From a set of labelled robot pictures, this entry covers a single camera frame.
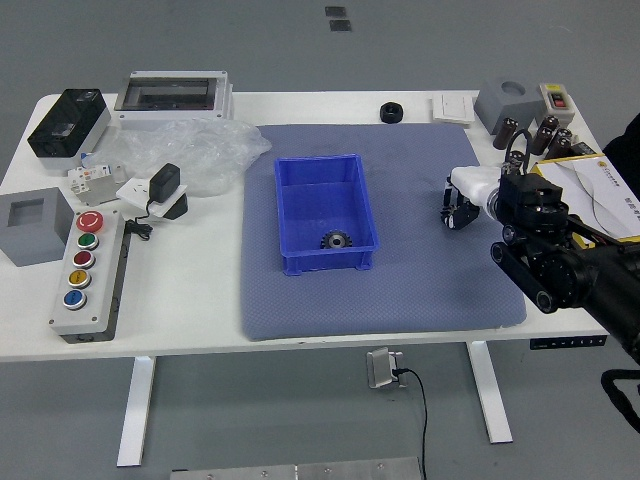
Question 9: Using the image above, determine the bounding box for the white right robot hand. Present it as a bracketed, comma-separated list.
[439, 166, 503, 232]

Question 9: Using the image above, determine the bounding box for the big black gear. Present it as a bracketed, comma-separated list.
[319, 230, 354, 251]

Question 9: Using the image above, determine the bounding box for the blue plastic box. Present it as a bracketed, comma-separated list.
[273, 153, 380, 277]

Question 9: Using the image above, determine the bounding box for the black round nut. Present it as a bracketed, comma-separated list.
[378, 101, 404, 125]

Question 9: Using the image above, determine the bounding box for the yellow and white cardboard box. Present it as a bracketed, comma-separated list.
[528, 153, 640, 251]

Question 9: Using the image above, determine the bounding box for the silver floor socket box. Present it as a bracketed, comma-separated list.
[366, 348, 409, 391]

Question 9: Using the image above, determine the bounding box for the grey five-button control box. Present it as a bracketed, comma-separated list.
[48, 209, 132, 345]

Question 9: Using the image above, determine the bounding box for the black box with white base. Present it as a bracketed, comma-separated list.
[27, 88, 112, 173]

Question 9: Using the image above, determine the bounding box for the grey block with round hole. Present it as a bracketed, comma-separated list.
[473, 75, 544, 135]

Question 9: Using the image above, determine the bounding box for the blue-grey padded mat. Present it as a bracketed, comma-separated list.
[239, 122, 528, 341]

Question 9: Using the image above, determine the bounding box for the black table control panel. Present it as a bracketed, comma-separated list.
[529, 334, 609, 350]

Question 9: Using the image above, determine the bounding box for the white table leg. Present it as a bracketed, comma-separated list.
[116, 355, 157, 469]
[465, 341, 515, 445]

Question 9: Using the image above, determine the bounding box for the clear plastic bag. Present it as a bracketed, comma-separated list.
[84, 117, 274, 199]

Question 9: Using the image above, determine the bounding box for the black power adapter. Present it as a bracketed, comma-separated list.
[145, 162, 182, 205]

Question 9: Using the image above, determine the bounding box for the silver metal plate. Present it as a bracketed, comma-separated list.
[169, 456, 424, 480]

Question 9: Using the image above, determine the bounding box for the white circuit breaker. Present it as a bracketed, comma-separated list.
[67, 162, 129, 207]

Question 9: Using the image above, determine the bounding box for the grey block with square hole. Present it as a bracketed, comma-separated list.
[0, 187, 76, 268]

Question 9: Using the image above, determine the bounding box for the white wall switch plate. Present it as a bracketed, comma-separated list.
[432, 94, 475, 125]

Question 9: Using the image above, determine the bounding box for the grey switch box red button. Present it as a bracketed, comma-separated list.
[537, 82, 576, 119]

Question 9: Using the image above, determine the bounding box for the black floor cable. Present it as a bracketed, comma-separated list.
[394, 367, 430, 480]

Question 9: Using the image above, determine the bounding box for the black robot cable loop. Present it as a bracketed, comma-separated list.
[599, 368, 640, 435]

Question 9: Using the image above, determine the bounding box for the grey enclosure with clear lid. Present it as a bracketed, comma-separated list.
[113, 70, 235, 124]

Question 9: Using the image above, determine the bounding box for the black adapter cord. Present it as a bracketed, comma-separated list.
[122, 199, 156, 242]

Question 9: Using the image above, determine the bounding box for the white wall socket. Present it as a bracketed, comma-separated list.
[115, 177, 189, 219]

